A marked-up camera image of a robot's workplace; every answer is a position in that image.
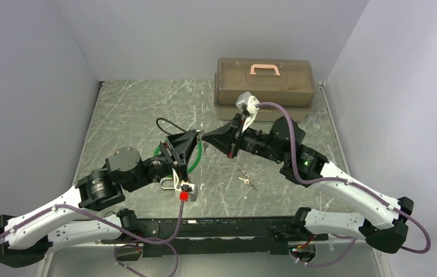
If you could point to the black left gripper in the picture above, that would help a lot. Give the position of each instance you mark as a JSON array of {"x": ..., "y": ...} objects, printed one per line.
[{"x": 183, "y": 143}]

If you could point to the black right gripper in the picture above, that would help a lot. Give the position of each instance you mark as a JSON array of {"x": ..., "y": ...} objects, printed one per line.
[{"x": 224, "y": 138}]

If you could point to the black cable padlock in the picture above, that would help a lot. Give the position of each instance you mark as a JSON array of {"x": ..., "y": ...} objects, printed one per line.
[{"x": 182, "y": 130}]

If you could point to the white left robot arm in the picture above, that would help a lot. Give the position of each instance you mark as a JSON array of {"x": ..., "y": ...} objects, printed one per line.
[{"x": 72, "y": 219}]

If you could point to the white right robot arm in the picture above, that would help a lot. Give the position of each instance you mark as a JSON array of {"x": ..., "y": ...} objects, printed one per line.
[{"x": 377, "y": 219}]

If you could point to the silver key bunch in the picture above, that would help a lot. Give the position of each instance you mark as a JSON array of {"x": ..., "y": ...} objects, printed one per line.
[{"x": 247, "y": 179}]

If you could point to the brass padlock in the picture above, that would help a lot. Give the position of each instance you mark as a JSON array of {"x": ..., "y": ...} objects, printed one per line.
[{"x": 167, "y": 183}]

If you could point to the brown plastic toolbox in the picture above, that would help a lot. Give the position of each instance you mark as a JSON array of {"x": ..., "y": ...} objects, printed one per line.
[{"x": 287, "y": 82}]

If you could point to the green cable lock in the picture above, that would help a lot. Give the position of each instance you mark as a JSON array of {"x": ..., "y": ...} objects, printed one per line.
[{"x": 198, "y": 157}]

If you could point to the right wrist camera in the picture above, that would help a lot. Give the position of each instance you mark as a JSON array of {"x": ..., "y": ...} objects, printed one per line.
[{"x": 247, "y": 104}]

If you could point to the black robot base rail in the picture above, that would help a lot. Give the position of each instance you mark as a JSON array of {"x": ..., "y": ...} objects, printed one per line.
[{"x": 271, "y": 234}]

